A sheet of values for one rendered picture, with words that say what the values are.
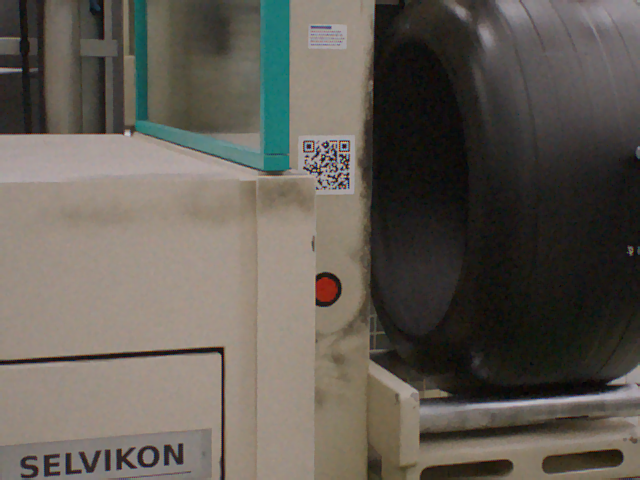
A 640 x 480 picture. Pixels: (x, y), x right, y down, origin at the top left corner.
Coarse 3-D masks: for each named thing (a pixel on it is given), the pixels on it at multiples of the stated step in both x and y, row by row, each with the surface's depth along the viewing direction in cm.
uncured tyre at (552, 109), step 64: (448, 0) 162; (512, 0) 156; (576, 0) 160; (384, 64) 180; (448, 64) 158; (512, 64) 150; (576, 64) 151; (384, 128) 196; (448, 128) 201; (512, 128) 148; (576, 128) 148; (384, 192) 199; (448, 192) 203; (512, 192) 147; (576, 192) 147; (384, 256) 189; (448, 256) 201; (512, 256) 149; (576, 256) 149; (384, 320) 184; (448, 320) 161; (512, 320) 152; (576, 320) 153; (448, 384) 169; (512, 384) 162; (576, 384) 167
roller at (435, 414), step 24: (624, 384) 170; (432, 408) 160; (456, 408) 161; (480, 408) 161; (504, 408) 162; (528, 408) 163; (552, 408) 164; (576, 408) 166; (600, 408) 167; (624, 408) 168; (432, 432) 161
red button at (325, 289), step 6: (318, 282) 160; (324, 282) 160; (330, 282) 160; (318, 288) 160; (324, 288) 160; (330, 288) 160; (336, 288) 161; (318, 294) 160; (324, 294) 160; (330, 294) 161; (324, 300) 160
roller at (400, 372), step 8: (376, 352) 188; (384, 352) 188; (392, 352) 188; (376, 360) 187; (384, 360) 187; (392, 360) 187; (400, 360) 188; (384, 368) 187; (392, 368) 187; (400, 368) 188; (408, 368) 188; (400, 376) 189; (408, 376) 189; (416, 376) 190
